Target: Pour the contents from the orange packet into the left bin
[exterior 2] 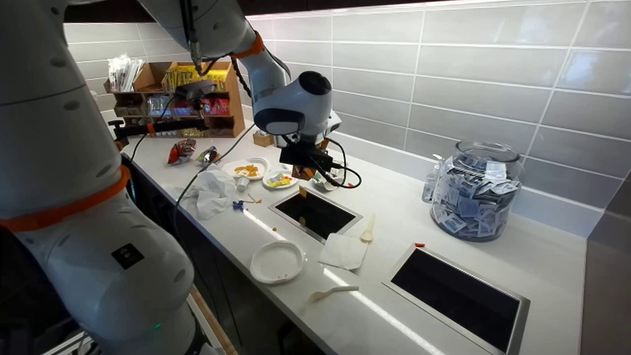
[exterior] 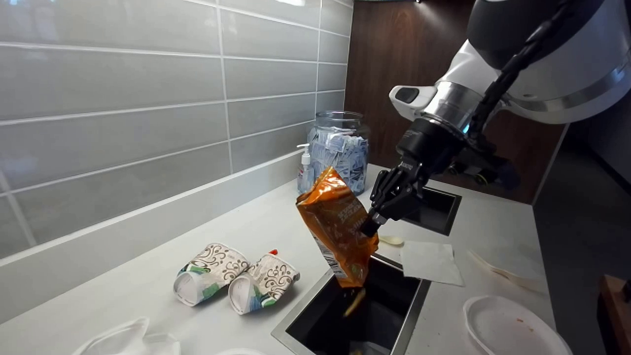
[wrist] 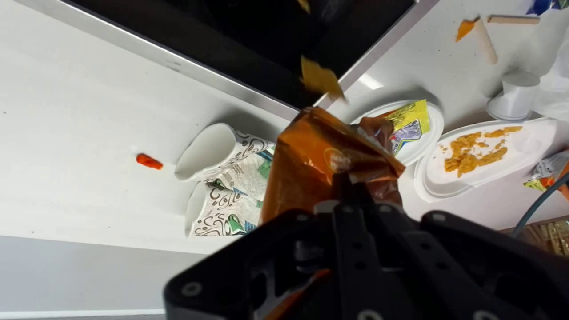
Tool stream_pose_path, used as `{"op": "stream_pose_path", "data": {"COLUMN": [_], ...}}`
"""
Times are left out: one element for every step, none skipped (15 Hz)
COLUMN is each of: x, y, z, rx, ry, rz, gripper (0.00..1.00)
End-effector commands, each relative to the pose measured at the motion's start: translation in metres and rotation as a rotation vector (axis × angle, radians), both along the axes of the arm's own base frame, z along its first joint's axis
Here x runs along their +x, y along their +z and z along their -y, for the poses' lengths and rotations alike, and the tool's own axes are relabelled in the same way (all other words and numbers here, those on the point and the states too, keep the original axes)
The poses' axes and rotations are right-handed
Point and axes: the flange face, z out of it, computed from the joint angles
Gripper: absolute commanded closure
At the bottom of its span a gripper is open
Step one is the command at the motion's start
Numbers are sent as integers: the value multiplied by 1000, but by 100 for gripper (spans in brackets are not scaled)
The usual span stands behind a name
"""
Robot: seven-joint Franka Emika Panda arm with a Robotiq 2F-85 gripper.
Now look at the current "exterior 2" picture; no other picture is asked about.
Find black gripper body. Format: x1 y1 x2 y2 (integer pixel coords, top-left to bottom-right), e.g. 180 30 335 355
280 139 333 171

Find plate with yellow-green food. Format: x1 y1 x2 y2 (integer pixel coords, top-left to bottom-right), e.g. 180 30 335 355
260 169 302 194

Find small brown box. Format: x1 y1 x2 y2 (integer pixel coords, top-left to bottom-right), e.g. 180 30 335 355
253 129 276 149

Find plate with orange food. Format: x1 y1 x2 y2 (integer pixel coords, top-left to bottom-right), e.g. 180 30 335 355
225 157 270 184

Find small pale wooden spoon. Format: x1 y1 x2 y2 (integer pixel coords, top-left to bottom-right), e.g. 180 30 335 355
359 214 379 245

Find wooden condiment organizer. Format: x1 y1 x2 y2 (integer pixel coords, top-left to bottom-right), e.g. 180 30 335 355
111 60 247 141

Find white paper napkin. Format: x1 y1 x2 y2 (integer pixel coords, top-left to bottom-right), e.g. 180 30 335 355
316 232 371 273

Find crumpled white plastic bag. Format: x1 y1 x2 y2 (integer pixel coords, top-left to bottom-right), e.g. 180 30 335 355
186 165 243 224

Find shiny silver wrapper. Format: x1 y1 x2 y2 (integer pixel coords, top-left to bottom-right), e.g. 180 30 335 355
195 147 221 171

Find empty white paper plate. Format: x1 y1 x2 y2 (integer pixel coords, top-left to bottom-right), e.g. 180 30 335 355
249 240 308 287

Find red snack wrapper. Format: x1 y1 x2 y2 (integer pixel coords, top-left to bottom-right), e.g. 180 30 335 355
166 139 197 167

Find white plastic spoon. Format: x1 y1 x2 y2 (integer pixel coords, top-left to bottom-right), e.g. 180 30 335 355
306 283 363 307

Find dark cabinet front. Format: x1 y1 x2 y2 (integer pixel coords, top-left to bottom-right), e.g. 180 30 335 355
124 157 331 355

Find glass jar of blue packets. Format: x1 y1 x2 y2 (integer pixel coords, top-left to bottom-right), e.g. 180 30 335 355
430 139 525 243

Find wooden plank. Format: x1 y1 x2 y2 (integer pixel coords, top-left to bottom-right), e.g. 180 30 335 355
184 279 239 355

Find white plastic bag bundle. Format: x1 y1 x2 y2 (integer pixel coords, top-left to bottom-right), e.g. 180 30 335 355
107 54 144 96

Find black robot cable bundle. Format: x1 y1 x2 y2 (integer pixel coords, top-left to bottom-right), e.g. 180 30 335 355
176 0 365 192

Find black power cable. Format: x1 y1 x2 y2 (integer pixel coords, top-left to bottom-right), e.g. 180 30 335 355
172 121 258 220

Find thin black camera cable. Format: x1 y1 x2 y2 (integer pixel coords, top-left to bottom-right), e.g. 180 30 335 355
128 98 178 165

